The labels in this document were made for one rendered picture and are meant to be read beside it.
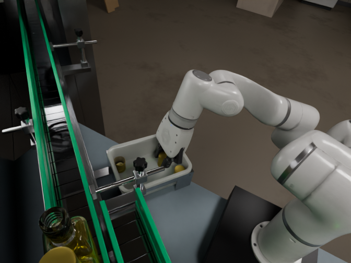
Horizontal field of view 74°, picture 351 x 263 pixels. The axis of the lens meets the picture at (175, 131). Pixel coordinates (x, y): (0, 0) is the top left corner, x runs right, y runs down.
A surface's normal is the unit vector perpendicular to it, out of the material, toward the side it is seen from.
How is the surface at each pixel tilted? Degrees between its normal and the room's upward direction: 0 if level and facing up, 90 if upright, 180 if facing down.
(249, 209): 1
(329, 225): 92
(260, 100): 69
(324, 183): 47
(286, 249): 91
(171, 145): 75
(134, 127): 0
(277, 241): 91
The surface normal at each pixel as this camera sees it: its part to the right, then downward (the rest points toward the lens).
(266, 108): -0.83, 0.00
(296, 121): 0.19, 0.48
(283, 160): -0.67, -0.18
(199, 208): 0.12, -0.69
